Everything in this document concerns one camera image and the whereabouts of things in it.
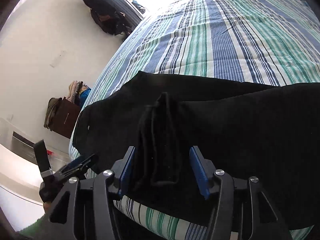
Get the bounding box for green sleeved left forearm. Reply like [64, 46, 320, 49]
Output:
[16, 215, 45, 239]

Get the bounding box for person's left hand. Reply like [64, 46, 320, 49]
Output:
[43, 202, 52, 213]

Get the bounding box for brown drawer cabinet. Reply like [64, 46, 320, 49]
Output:
[50, 98, 81, 139]

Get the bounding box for dark coats on rack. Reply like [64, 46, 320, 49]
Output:
[82, 0, 132, 37]

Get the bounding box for olive garment on cabinet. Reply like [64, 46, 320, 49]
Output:
[43, 98, 62, 129]

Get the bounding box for colourful folded clothes stack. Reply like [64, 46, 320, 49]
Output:
[66, 81, 91, 108]

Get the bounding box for white wall switch plate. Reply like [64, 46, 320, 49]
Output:
[49, 50, 67, 68]

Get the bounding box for black pants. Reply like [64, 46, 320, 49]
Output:
[72, 72, 319, 230]

